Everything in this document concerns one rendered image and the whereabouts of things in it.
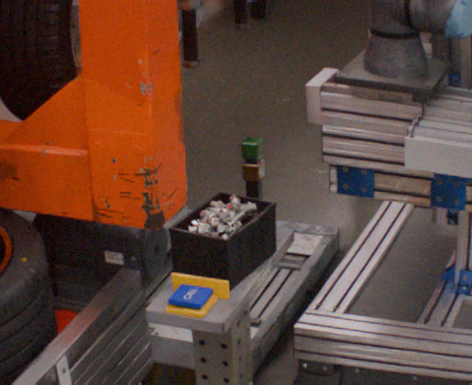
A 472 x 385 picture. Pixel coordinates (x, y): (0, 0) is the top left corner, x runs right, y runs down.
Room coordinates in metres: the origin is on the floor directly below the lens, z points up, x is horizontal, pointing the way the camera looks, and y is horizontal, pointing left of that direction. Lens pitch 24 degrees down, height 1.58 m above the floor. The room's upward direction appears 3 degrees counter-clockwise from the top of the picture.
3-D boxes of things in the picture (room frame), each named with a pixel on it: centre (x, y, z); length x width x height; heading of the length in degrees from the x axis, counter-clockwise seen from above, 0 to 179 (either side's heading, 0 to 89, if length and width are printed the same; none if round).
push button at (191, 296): (1.99, 0.09, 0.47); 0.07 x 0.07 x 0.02; 68
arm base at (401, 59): (2.34, -0.38, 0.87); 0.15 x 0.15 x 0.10
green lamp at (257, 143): (2.33, -0.05, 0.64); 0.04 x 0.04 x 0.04; 68
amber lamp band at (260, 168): (2.33, -0.05, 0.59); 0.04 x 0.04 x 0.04; 68
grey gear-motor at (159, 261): (2.59, 0.38, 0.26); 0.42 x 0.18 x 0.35; 68
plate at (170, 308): (1.99, 0.09, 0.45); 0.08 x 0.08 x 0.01; 68
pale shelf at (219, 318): (2.15, 0.02, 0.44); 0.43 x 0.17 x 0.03; 158
